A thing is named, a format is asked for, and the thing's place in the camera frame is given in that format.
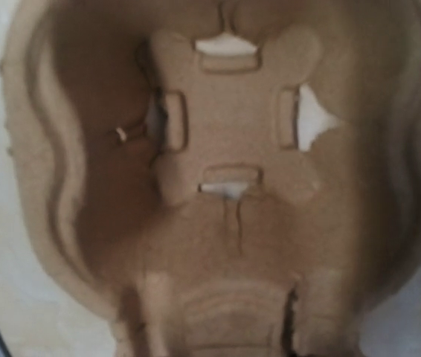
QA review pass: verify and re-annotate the brown cardboard cup carrier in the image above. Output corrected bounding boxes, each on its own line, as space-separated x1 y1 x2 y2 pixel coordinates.
0 1 421 356

